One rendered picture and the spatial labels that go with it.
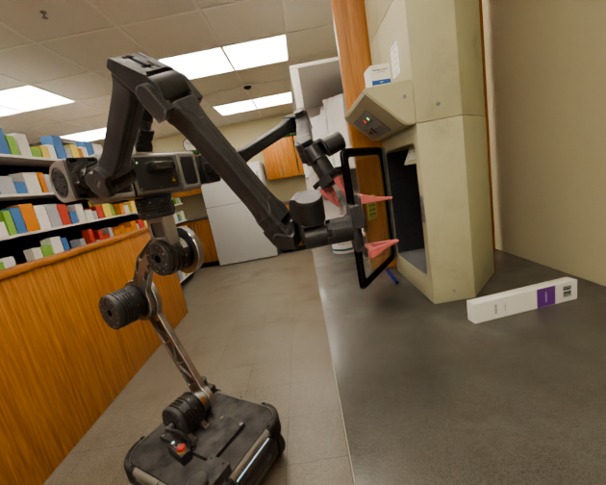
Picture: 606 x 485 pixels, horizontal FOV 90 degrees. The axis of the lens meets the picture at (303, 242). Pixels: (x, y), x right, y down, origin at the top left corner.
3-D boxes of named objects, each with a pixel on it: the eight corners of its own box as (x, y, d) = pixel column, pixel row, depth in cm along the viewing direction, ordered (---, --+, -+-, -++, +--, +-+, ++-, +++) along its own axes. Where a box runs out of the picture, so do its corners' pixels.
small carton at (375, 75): (385, 94, 81) (382, 69, 80) (391, 88, 76) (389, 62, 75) (366, 97, 81) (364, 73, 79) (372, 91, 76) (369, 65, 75)
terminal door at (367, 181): (394, 258, 111) (381, 146, 103) (363, 291, 87) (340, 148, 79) (392, 258, 112) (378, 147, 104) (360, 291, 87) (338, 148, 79)
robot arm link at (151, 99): (170, 84, 65) (131, 96, 58) (181, 64, 62) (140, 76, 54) (295, 232, 77) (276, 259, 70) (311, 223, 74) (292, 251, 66)
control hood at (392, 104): (381, 140, 104) (377, 110, 102) (416, 123, 72) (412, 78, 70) (347, 146, 104) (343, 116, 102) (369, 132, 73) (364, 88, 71)
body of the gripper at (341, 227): (358, 204, 63) (323, 211, 64) (366, 251, 65) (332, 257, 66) (352, 202, 70) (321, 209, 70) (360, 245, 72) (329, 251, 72)
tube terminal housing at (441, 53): (463, 258, 113) (445, 30, 98) (527, 288, 81) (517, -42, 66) (396, 269, 113) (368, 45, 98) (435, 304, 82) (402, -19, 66)
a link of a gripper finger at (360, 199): (394, 187, 63) (350, 196, 63) (399, 220, 64) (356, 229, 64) (386, 187, 69) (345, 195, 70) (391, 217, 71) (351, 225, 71)
